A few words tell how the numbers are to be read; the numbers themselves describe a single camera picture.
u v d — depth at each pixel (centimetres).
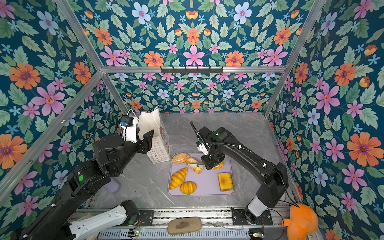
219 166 67
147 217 73
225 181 82
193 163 88
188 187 79
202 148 71
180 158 90
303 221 66
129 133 47
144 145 51
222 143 51
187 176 87
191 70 92
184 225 69
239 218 72
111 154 39
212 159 65
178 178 82
